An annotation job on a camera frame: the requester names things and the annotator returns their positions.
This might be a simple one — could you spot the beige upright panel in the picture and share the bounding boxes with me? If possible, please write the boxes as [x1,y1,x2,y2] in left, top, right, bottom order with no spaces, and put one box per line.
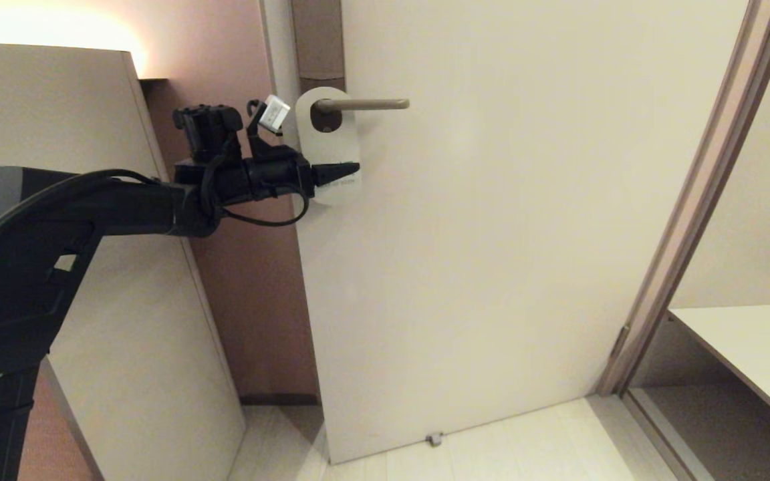
[0,43,247,481]

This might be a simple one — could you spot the blue do-not-disturb door hanger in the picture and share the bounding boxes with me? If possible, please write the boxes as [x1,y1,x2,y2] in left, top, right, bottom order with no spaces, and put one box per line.
[295,87,362,205]

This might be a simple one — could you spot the white shelf board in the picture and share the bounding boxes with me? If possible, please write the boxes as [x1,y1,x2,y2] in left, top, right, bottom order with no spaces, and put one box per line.
[667,304,770,447]

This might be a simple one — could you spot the metal door handle lever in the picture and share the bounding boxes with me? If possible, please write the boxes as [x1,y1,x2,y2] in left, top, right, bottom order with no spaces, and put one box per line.
[313,98,410,112]

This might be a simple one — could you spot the black braided cable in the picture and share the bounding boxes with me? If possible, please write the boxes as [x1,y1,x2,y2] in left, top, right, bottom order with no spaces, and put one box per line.
[221,190,310,228]

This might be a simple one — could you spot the white door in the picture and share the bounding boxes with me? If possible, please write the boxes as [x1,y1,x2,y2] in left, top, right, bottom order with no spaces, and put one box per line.
[261,0,750,466]

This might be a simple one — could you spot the metal lock plate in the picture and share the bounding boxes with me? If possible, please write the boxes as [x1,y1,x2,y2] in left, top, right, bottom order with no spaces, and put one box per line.
[291,0,347,93]

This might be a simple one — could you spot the thick black braided sleeve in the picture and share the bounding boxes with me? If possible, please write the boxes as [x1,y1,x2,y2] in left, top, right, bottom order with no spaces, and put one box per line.
[197,139,233,222]

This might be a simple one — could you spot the dark skirting board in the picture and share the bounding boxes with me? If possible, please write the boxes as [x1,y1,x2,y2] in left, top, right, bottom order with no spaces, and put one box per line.
[241,393,321,407]

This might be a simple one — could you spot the beige door frame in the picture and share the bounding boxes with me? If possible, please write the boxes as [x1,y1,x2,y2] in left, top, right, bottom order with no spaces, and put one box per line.
[596,0,770,400]

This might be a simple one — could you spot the black camera bracket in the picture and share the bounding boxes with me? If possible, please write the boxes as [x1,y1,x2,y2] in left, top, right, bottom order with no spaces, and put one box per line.
[246,100,302,162]

